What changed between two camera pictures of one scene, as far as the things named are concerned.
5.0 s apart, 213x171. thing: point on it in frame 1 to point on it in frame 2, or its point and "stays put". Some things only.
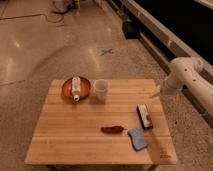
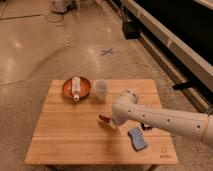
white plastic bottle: x=76 y=88 stays put
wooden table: x=128 y=128 stays put
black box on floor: x=131 y=30 stays put
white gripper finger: x=156 y=91 to x=106 y=123
